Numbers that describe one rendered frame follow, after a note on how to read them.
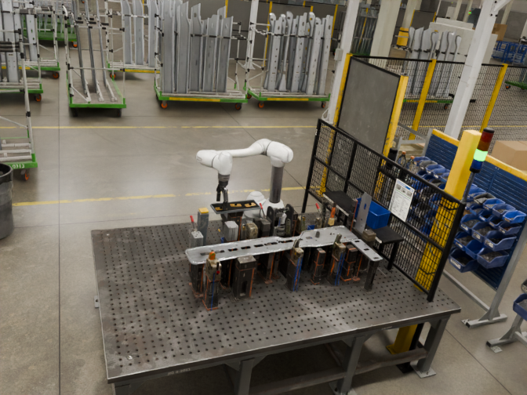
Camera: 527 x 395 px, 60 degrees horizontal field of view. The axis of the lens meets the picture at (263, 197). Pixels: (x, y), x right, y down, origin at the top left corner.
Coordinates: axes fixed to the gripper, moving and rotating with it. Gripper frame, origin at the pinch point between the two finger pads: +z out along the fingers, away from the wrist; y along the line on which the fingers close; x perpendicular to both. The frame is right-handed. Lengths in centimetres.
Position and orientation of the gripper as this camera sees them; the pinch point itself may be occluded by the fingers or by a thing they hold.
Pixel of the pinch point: (221, 204)
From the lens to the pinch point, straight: 347.3
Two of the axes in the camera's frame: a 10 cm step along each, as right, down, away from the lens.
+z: -1.2, 8.9, 4.4
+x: 9.0, -0.9, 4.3
